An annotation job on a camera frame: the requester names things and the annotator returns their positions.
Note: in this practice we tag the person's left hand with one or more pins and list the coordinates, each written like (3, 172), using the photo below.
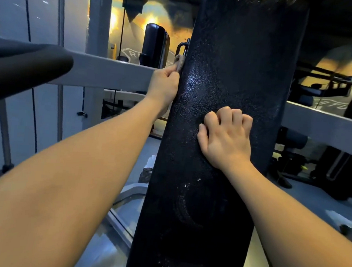
(162, 89)

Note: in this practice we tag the person's right hand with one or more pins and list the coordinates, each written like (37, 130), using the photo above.
(227, 141)

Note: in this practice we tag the beige cleaning cloth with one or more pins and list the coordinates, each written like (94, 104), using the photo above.
(179, 62)

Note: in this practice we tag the black padded backrest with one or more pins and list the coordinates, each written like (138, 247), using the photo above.
(206, 214)

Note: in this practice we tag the person's right forearm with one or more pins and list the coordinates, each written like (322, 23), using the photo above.
(291, 234)

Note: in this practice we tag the person's left forearm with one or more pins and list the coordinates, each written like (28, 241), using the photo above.
(56, 190)

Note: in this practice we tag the black pillar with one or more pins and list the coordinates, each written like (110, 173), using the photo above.
(154, 44)

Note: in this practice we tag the black seated gym machine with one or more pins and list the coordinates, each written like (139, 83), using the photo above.
(112, 107)

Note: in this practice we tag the chrome guide rod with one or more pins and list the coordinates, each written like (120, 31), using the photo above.
(59, 116)
(5, 133)

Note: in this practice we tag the white cloth bundle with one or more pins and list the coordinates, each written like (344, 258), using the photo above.
(340, 219)

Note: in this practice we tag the grey gym machine frame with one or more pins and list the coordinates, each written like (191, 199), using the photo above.
(108, 72)

